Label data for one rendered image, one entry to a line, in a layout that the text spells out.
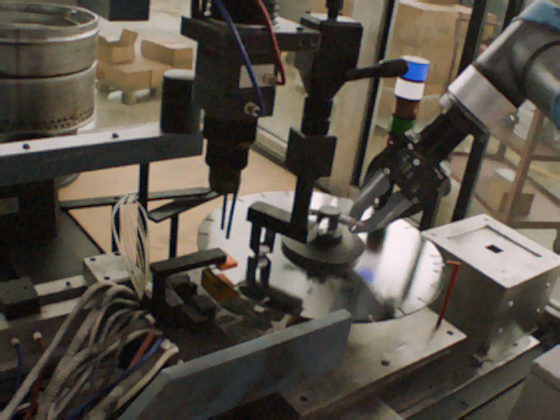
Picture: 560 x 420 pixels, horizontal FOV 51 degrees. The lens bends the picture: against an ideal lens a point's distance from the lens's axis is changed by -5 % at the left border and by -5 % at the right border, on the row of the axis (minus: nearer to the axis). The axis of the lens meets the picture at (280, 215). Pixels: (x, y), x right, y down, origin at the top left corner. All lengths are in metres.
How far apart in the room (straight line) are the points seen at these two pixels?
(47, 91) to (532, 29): 0.87
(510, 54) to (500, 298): 0.39
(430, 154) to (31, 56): 0.77
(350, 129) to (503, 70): 0.73
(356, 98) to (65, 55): 0.62
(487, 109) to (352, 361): 0.35
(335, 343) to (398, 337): 0.25
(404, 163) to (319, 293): 0.18
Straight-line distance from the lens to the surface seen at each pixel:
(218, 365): 0.53
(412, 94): 1.02
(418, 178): 0.72
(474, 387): 0.97
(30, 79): 1.22
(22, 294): 0.81
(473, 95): 0.72
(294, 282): 0.73
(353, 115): 1.39
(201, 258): 0.70
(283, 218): 0.73
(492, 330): 0.99
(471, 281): 0.98
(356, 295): 0.73
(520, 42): 0.71
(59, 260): 0.98
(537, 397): 0.83
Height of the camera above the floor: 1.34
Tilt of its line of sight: 27 degrees down
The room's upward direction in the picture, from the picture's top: 9 degrees clockwise
